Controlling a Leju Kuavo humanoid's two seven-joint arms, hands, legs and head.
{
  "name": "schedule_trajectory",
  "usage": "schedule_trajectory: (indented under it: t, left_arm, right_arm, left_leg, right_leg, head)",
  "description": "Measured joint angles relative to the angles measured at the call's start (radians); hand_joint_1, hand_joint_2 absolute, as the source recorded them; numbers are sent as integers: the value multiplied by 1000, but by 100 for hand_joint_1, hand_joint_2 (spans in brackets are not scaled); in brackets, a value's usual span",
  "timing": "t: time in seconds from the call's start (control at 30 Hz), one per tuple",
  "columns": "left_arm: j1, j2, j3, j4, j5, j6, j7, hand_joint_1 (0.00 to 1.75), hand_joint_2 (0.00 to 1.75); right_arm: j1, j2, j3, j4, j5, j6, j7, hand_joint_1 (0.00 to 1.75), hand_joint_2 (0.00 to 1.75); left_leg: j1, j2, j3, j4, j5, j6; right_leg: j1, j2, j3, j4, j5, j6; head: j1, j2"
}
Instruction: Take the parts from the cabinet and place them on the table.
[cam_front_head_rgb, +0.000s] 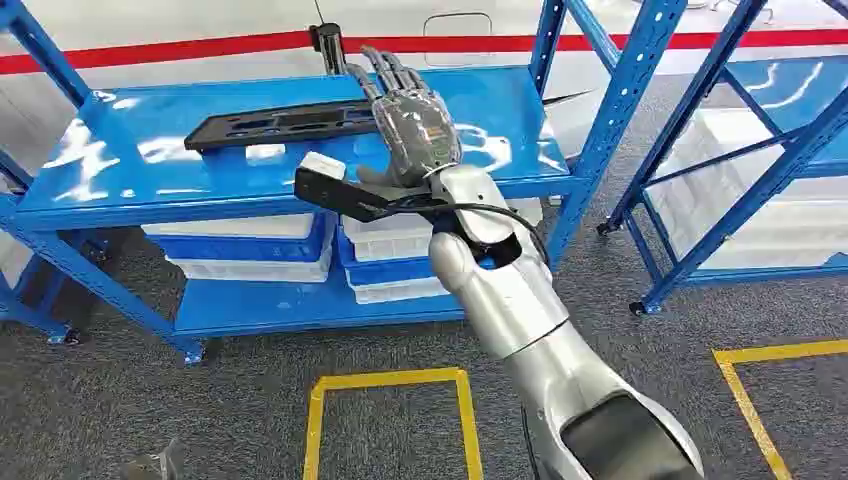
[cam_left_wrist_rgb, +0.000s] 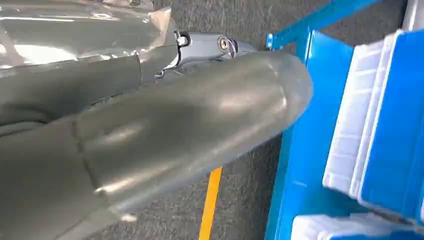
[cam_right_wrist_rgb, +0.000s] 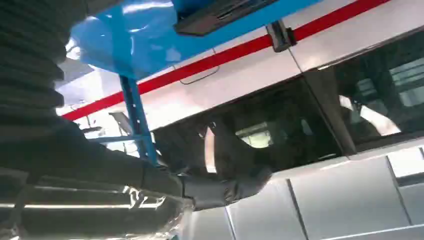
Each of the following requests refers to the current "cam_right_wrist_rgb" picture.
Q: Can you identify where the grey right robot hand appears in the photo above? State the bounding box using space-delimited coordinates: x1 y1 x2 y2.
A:
0 119 274 240

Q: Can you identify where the blue metal rack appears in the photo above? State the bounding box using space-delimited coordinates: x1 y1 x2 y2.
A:
68 0 323 167

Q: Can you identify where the white body with red stripe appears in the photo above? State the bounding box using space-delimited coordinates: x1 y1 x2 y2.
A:
55 0 424 240

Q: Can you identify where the black bracket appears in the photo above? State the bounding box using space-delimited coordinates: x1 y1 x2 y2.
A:
265 19 298 54

